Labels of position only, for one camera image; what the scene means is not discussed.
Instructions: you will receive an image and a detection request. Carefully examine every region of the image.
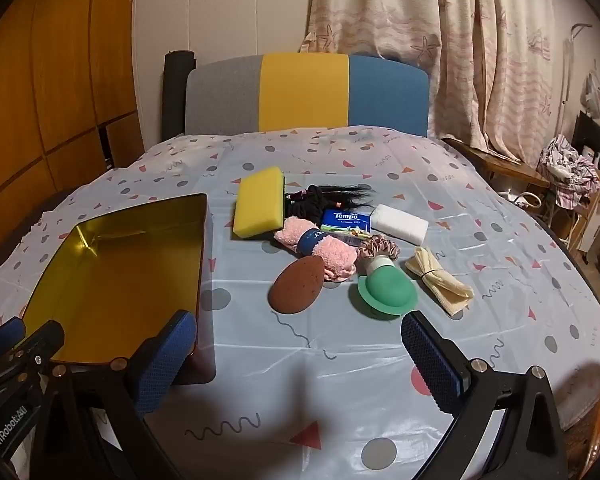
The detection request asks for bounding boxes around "pile of pink clothes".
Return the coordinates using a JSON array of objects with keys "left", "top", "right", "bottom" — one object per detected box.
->
[{"left": 537, "top": 134, "right": 600, "bottom": 208}]

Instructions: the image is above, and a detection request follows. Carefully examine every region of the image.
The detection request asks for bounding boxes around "black hair extension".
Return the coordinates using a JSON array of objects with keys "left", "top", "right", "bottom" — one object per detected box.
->
[{"left": 305, "top": 183, "right": 376, "bottom": 211}]

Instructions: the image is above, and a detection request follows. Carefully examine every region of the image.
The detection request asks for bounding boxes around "grey curved pole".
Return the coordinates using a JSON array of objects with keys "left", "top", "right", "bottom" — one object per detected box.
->
[{"left": 555, "top": 22, "right": 593, "bottom": 136}]

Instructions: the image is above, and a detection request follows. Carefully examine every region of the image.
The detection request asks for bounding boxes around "white metal rack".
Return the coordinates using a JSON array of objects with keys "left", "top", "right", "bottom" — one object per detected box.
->
[{"left": 550, "top": 200, "right": 588, "bottom": 253}]

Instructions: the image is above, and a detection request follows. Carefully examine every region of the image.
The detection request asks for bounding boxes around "beige printed curtain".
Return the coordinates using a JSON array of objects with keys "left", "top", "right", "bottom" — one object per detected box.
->
[{"left": 300, "top": 0, "right": 553, "bottom": 161}]

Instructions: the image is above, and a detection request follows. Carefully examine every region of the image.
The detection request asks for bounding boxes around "white sponge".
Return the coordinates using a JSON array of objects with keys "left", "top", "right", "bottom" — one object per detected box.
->
[{"left": 370, "top": 204, "right": 429, "bottom": 242}]

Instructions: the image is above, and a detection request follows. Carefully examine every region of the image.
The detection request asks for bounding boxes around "pink scrunchie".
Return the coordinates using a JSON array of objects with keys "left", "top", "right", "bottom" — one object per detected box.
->
[{"left": 356, "top": 234, "right": 400, "bottom": 263}]

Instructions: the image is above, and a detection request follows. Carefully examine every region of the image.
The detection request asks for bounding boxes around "brown egg-shaped sponge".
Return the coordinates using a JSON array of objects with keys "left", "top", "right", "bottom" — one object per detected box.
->
[{"left": 268, "top": 255, "right": 326, "bottom": 315}]

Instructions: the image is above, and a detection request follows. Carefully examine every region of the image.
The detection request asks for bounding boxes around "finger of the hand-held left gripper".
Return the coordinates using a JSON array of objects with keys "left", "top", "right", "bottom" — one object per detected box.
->
[
  {"left": 0, "top": 316, "right": 27, "bottom": 366},
  {"left": 0, "top": 320, "right": 66, "bottom": 411}
]

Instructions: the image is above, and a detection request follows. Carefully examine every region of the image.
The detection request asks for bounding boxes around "blue tissue pack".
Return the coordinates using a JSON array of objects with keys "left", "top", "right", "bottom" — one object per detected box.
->
[{"left": 321, "top": 209, "right": 372, "bottom": 238}]

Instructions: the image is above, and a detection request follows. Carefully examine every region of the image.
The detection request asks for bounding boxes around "grey yellow blue chair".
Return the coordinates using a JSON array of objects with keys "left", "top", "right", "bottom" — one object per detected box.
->
[{"left": 185, "top": 52, "right": 429, "bottom": 137}]

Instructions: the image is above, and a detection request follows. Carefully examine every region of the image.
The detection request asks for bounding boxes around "white looped cable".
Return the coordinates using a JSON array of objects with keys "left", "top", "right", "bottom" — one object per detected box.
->
[{"left": 500, "top": 187, "right": 541, "bottom": 211}]

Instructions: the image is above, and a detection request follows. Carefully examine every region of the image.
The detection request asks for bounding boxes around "beige cloth bundle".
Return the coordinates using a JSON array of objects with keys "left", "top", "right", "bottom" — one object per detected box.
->
[{"left": 405, "top": 246, "right": 475, "bottom": 317}]

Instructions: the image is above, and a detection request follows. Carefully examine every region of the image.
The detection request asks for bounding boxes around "yellow sponge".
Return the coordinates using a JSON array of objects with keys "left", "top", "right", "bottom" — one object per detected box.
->
[{"left": 232, "top": 170, "right": 287, "bottom": 240}]

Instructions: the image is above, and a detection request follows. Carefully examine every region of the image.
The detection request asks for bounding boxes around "green silicone cap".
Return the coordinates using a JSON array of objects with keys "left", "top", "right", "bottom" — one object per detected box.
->
[{"left": 356, "top": 252, "right": 420, "bottom": 318}]

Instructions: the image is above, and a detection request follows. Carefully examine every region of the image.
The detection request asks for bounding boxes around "black scrunchie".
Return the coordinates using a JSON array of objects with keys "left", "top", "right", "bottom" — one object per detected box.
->
[{"left": 284, "top": 187, "right": 331, "bottom": 221}]

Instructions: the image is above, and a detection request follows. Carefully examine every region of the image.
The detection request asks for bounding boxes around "wooden side table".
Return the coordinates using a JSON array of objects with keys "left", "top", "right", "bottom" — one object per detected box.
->
[{"left": 440, "top": 136, "right": 551, "bottom": 196}]

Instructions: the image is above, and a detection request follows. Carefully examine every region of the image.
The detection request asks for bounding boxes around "patterned plastic tablecloth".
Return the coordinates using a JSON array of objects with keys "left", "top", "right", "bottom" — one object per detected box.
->
[{"left": 0, "top": 127, "right": 600, "bottom": 480}]

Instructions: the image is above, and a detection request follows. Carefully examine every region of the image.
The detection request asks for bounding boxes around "wooden wardrobe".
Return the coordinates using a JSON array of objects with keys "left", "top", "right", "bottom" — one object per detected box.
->
[{"left": 0, "top": 0, "right": 146, "bottom": 271}]

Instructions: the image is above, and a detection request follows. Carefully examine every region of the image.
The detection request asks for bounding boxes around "maroon and gold tin box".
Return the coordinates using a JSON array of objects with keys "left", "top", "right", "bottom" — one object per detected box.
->
[{"left": 17, "top": 192, "right": 217, "bottom": 386}]

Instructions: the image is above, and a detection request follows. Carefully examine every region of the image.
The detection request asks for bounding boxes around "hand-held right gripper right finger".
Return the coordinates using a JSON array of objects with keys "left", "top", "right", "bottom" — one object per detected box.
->
[{"left": 400, "top": 310, "right": 571, "bottom": 480}]

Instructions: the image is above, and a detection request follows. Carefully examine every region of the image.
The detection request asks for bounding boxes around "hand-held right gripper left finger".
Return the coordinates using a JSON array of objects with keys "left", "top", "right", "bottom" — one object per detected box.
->
[{"left": 27, "top": 310, "right": 198, "bottom": 480}]

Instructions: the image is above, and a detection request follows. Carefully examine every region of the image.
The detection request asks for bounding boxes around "pink fluffy sock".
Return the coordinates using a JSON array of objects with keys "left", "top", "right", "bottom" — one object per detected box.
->
[{"left": 273, "top": 216, "right": 358, "bottom": 282}]

